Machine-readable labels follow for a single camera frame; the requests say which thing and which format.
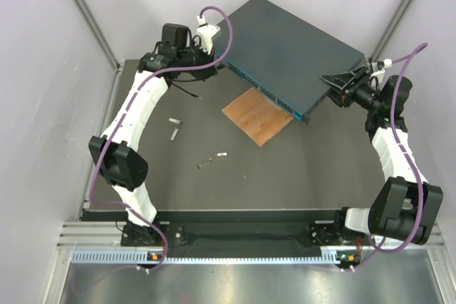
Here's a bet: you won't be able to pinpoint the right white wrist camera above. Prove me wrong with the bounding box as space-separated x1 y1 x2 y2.
368 58 393 80

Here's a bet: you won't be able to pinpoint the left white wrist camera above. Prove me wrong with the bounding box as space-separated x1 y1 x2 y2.
197 15 220 55

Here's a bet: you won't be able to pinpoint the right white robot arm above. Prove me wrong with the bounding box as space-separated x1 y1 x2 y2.
320 66 443 245

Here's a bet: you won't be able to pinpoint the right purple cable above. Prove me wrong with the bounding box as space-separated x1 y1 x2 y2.
352 42 429 272

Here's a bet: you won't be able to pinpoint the slotted cable duct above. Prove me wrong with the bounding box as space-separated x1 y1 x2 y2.
71 250 356 265

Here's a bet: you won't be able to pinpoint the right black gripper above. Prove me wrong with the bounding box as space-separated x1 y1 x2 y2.
318 66 382 112

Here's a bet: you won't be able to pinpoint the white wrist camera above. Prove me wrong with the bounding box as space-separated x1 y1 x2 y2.
197 15 220 55
368 58 393 80

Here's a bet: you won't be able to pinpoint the blue network switch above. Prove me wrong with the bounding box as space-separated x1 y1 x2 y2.
212 0 364 122

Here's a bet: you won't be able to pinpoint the wooden board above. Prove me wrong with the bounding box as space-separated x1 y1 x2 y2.
222 88 293 147

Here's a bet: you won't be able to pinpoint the black ethernet cable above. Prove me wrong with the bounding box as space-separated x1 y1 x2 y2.
170 63 226 100

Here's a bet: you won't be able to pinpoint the purple cable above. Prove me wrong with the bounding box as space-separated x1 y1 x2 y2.
352 42 429 272
88 5 234 271

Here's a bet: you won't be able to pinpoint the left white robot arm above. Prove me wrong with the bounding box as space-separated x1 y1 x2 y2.
88 21 219 246

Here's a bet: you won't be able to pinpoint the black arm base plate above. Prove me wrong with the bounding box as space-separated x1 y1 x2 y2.
80 208 375 258

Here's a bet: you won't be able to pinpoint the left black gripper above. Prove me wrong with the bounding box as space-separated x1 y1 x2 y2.
177 40 217 82

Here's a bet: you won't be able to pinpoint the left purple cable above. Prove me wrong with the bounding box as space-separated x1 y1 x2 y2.
88 5 234 271

